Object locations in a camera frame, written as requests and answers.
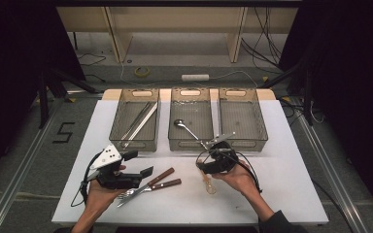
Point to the person's right hand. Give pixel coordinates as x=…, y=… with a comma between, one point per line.
x=239, y=181

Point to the grey mesh bin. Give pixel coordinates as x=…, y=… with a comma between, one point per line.
x=132, y=129
x=242, y=119
x=194, y=113

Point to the person's left hand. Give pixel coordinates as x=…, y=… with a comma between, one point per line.
x=102, y=197

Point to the black curtain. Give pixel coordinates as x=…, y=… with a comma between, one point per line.
x=353, y=64
x=6, y=64

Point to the black metal stand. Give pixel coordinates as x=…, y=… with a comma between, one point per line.
x=308, y=106
x=42, y=103

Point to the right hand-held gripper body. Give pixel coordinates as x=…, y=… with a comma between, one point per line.
x=223, y=158

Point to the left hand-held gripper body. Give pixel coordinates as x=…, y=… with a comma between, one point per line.
x=107, y=158

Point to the light wooden shelf unit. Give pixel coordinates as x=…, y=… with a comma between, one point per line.
x=119, y=42

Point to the yellow tape roll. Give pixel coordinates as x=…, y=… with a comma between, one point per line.
x=135, y=72

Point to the metal spoon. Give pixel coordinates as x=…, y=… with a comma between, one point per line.
x=178, y=123

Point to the white power strip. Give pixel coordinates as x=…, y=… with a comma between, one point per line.
x=195, y=77

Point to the aluminium floor rail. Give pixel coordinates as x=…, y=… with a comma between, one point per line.
x=21, y=171
x=330, y=176

